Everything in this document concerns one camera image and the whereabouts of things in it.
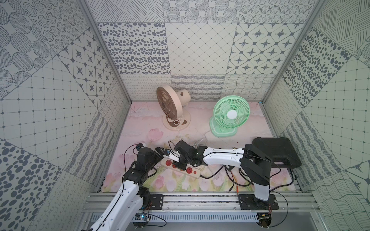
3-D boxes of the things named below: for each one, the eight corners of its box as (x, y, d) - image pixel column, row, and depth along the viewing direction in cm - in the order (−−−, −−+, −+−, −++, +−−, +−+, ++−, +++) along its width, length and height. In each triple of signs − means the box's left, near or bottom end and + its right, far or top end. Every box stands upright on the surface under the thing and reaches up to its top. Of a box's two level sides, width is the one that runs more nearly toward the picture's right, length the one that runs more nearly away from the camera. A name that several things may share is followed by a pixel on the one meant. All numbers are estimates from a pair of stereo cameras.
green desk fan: (210, 138, 100) (217, 109, 76) (209, 126, 107) (214, 95, 83) (239, 138, 100) (254, 109, 76) (236, 126, 107) (249, 96, 83)
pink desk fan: (161, 133, 103) (152, 102, 78) (164, 114, 115) (157, 82, 90) (190, 133, 103) (190, 102, 78) (190, 114, 115) (190, 82, 90)
